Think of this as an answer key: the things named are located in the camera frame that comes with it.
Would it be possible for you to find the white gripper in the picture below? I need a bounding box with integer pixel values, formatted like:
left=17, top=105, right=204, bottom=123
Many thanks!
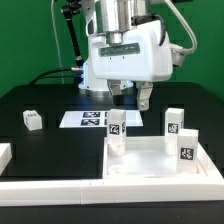
left=88, top=21, right=173, bottom=111

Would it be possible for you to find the white square table top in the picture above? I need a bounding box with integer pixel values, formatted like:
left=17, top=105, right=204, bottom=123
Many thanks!
left=102, top=136, right=207, bottom=179

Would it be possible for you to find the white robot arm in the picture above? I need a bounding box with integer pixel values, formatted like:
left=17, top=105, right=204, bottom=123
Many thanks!
left=79, top=0, right=173, bottom=111

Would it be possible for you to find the white marker sheet with tags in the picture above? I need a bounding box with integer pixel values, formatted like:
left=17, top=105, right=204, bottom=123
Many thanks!
left=59, top=110, right=143, bottom=128

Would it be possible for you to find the white L-shaped obstacle fence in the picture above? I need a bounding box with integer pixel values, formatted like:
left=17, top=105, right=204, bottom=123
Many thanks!
left=0, top=148, right=224, bottom=206

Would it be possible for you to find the white block at left edge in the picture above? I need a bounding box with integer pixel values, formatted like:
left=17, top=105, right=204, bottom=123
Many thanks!
left=0, top=143, right=12, bottom=175

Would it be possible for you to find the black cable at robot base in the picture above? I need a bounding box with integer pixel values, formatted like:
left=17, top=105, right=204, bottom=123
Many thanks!
left=29, top=67, right=84, bottom=86

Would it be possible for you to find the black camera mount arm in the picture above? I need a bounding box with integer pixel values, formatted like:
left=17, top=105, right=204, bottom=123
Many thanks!
left=61, top=0, right=84, bottom=67

